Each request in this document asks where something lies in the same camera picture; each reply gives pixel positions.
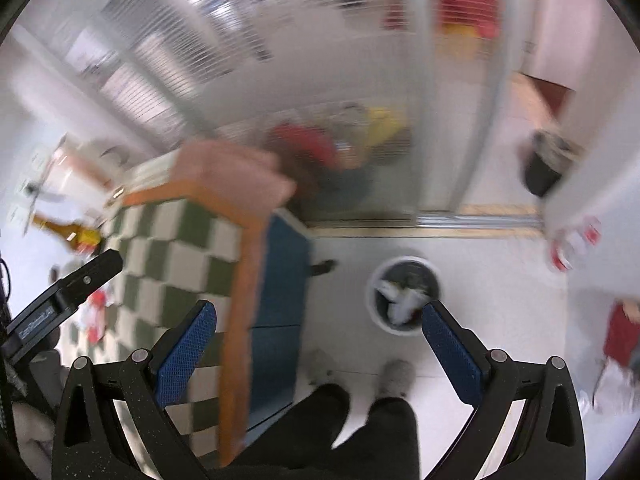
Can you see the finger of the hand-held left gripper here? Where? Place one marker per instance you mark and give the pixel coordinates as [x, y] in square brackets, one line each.
[90, 277]

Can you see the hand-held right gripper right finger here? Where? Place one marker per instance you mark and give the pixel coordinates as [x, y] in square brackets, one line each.
[450, 350]

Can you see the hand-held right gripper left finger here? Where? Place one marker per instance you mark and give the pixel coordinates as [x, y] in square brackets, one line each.
[185, 355]

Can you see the white tissue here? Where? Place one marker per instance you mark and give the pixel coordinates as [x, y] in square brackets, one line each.
[400, 300]

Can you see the person's left forearm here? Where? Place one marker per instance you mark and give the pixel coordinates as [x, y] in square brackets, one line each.
[32, 430]

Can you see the red snack packet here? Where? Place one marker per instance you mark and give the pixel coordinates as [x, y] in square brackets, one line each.
[96, 300]

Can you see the dark sauce bottle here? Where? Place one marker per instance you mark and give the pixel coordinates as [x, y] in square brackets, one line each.
[65, 230]

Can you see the grey slipper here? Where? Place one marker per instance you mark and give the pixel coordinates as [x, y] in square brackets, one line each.
[396, 377]
[320, 367]

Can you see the green checkered tablecloth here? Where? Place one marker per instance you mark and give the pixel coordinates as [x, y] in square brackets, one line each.
[165, 240]

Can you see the blue cabinet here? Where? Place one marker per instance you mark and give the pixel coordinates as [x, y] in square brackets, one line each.
[280, 285]

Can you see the person's black trousers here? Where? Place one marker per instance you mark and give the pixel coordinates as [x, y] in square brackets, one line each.
[310, 435]

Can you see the small dark object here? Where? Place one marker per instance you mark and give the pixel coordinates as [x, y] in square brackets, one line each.
[322, 266]

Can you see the pink cloth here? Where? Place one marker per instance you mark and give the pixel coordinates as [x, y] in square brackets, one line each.
[225, 175]

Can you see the red white bag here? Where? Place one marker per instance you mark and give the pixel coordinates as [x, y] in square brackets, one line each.
[620, 335]

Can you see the black waste bin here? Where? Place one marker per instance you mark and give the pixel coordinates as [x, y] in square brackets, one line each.
[542, 170]

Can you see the yellow plastic bag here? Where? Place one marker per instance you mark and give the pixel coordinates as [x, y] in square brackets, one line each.
[382, 120]

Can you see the red plastic bag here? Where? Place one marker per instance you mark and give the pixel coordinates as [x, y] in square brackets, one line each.
[300, 142]

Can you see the frosted glass sliding door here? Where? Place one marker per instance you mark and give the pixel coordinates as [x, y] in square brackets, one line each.
[250, 35]

